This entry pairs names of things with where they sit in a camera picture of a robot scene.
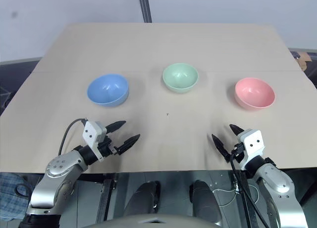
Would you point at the blue plastic bowl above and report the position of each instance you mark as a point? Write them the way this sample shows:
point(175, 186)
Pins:
point(108, 90)

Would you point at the black table frame bar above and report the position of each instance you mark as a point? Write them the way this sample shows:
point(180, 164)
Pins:
point(105, 198)

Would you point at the blue plaid cloth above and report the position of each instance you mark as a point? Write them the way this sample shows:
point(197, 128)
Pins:
point(12, 196)

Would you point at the grey robot torso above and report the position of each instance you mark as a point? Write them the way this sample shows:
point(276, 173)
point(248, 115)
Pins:
point(158, 221)

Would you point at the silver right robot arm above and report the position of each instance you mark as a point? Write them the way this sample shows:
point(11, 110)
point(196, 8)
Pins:
point(275, 186)

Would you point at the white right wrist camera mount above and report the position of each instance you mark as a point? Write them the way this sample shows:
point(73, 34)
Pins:
point(252, 142)

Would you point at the dark rounded robot leg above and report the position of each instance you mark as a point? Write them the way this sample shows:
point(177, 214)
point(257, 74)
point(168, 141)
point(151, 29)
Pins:
point(204, 200)
point(143, 198)

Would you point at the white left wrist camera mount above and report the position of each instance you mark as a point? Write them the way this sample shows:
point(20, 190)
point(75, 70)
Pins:
point(92, 135)

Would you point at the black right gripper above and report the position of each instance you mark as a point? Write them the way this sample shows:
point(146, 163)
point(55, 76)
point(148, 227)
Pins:
point(237, 151)

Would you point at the green plastic bowl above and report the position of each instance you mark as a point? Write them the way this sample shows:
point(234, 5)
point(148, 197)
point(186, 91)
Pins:
point(180, 77)

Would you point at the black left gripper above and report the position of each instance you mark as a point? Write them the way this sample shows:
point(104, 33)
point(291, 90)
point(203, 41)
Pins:
point(107, 146)

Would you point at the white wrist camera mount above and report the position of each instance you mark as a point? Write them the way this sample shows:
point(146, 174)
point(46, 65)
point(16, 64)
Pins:
point(252, 142)
point(92, 135)

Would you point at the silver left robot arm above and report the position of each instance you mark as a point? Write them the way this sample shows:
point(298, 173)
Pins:
point(59, 172)

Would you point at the brown cardboard pieces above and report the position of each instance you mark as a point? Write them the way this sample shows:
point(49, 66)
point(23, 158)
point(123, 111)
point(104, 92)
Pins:
point(302, 59)

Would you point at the pink-red plastic bowl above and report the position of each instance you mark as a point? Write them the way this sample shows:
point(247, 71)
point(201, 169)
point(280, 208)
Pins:
point(254, 93)

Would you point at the dark vertical wall post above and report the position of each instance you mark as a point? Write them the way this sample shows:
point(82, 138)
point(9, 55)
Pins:
point(144, 6)

